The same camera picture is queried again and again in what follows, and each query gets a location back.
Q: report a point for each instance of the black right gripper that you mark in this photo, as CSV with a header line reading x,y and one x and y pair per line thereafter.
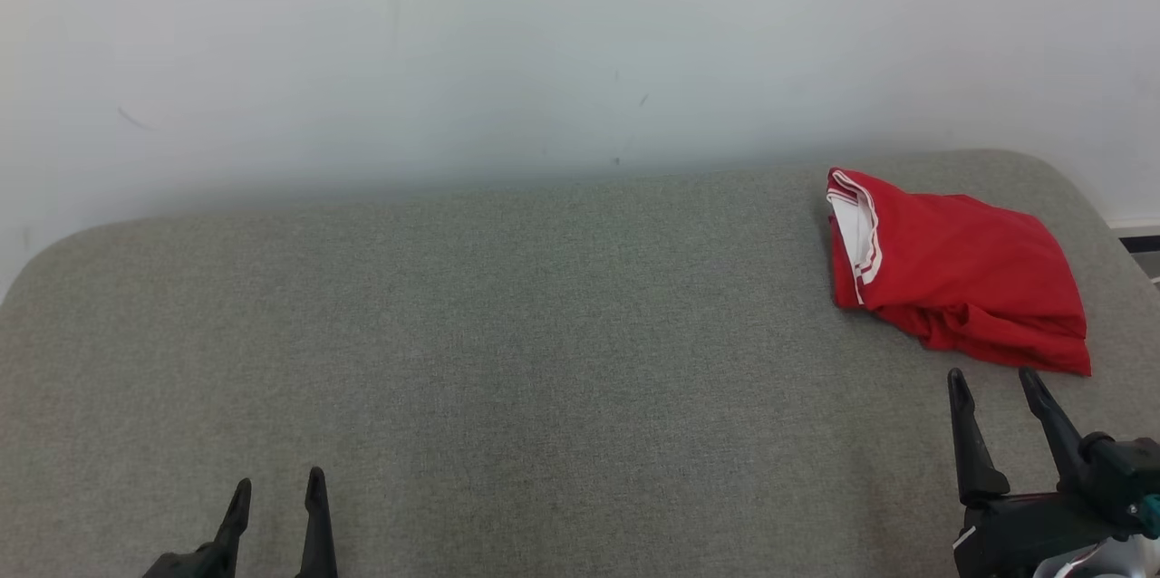
x,y
1024,537

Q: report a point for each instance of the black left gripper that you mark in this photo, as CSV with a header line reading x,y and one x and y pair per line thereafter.
x,y
186,564

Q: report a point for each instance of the red shorts with white trim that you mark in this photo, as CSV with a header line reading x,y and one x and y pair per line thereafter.
x,y
1015,342

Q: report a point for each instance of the red Bulls 23 jersey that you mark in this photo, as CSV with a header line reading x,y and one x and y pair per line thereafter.
x,y
961,252

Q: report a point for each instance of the grey fabric sofa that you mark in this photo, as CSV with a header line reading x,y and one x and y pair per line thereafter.
x,y
453,333

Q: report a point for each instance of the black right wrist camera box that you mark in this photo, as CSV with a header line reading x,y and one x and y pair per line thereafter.
x,y
1124,474

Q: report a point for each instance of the teal right camera connector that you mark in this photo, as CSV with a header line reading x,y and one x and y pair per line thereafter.
x,y
1152,516

